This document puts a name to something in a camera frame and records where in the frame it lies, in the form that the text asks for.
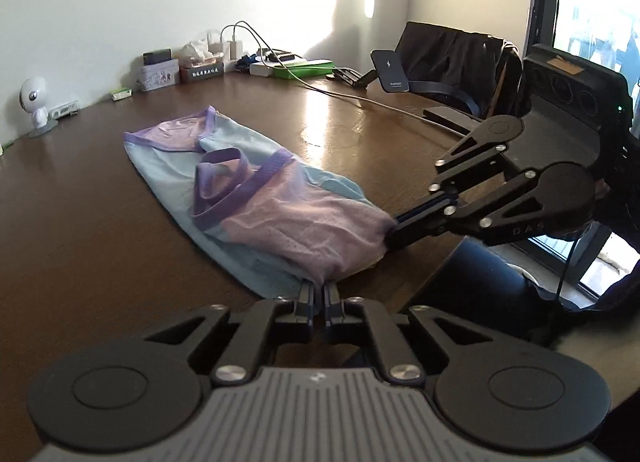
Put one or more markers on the blue and purple garment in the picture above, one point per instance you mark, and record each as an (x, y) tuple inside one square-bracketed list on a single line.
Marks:
[(261, 213)]

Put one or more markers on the small green white box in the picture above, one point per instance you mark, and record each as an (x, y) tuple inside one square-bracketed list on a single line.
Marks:
[(120, 94)]

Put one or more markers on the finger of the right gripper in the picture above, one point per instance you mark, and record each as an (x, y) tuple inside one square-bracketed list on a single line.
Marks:
[(427, 219)]

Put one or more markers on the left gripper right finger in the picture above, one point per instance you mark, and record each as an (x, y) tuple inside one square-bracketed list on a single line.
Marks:
[(367, 324)]

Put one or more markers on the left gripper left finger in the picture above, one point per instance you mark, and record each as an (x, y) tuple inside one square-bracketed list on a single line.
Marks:
[(259, 332)]

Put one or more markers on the green flat package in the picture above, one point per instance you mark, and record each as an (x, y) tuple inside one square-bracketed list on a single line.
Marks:
[(308, 69)]

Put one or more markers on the black office chair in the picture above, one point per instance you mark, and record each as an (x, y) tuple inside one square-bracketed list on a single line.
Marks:
[(485, 68)]

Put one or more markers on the lavender tin box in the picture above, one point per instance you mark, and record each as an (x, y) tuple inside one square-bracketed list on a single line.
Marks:
[(159, 69)]

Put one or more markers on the black phone on stand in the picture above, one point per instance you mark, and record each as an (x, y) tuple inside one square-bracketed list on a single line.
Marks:
[(387, 70)]

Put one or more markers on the dark green tissue box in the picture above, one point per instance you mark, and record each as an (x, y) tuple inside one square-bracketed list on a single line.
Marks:
[(198, 63)]

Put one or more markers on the white power strip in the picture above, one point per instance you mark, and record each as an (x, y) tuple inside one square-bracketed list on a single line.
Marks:
[(235, 58)]

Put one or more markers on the white round desk camera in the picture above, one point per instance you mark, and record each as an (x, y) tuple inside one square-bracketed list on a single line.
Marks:
[(33, 100)]

